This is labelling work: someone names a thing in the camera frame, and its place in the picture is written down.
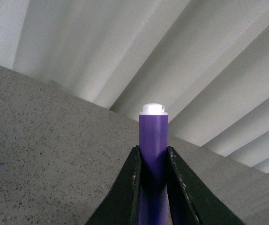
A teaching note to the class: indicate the purple marker pen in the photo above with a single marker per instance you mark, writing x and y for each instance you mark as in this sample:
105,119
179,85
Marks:
153,141

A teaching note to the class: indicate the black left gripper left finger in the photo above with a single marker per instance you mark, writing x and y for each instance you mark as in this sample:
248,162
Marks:
121,205

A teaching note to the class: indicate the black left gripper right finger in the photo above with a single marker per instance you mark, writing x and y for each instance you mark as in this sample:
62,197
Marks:
191,201

